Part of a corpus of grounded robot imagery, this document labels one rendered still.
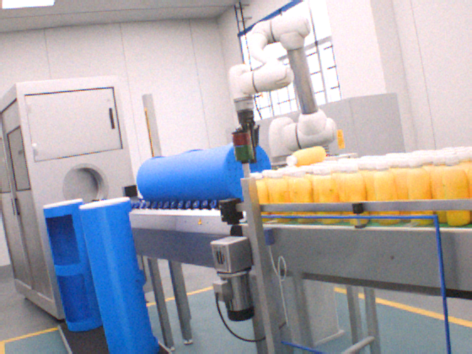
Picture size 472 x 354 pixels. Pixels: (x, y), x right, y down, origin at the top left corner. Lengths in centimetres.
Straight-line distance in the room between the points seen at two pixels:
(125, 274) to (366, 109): 220
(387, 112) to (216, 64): 463
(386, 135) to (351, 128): 34
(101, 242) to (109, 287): 25
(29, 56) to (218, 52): 299
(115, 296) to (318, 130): 141
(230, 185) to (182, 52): 592
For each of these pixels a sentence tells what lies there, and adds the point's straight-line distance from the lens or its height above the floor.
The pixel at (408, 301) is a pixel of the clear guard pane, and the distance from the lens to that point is 148.
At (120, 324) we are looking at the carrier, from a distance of 274.
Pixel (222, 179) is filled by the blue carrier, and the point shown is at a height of 108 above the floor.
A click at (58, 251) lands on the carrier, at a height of 69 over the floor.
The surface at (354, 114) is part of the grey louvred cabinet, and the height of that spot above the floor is 132.
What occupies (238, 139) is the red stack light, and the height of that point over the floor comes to 123.
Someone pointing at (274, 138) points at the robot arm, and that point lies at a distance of 285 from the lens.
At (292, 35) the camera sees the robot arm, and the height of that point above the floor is 174.
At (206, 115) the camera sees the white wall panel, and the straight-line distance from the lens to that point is 795.
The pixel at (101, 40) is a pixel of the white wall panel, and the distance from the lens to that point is 769.
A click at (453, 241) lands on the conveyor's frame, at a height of 87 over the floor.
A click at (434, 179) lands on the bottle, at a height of 103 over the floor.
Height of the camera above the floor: 120
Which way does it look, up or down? 3 degrees down
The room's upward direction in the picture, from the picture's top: 9 degrees counter-clockwise
